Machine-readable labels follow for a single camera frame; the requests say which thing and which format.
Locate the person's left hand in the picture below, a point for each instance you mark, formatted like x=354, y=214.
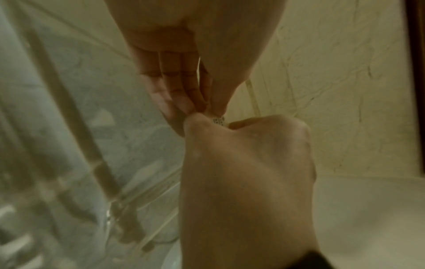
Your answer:
x=186, y=34

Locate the person's right hand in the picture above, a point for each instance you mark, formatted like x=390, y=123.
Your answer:
x=245, y=184

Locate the transparent tray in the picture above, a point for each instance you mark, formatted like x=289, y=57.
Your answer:
x=99, y=168

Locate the mirror with dark wooden frame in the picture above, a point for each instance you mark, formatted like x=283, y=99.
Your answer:
x=416, y=78

